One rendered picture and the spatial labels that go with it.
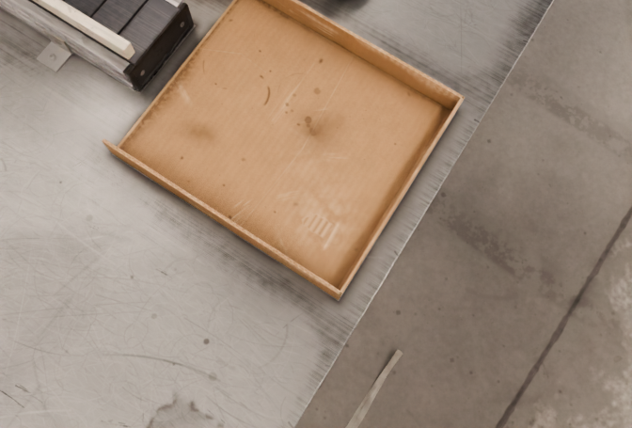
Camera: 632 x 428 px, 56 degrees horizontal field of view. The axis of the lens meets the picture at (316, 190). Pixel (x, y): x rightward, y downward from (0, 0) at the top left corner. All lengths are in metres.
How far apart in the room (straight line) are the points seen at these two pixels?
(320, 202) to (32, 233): 0.31
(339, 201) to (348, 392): 0.87
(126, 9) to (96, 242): 0.26
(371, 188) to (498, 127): 1.04
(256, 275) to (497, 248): 1.01
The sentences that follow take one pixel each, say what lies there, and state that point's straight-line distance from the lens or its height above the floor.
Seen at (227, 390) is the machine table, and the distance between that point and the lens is 0.64.
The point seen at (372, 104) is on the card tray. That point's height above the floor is 0.83.
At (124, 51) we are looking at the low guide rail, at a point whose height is 0.91.
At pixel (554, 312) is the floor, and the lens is 1.60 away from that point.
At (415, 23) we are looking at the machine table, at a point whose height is 0.83.
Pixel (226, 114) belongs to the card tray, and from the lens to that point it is 0.69.
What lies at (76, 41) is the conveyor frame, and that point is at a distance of 0.72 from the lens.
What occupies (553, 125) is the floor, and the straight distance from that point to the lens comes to 1.74.
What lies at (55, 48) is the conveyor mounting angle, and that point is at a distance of 0.78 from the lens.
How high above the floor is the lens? 1.46
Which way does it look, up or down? 73 degrees down
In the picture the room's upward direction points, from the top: 6 degrees clockwise
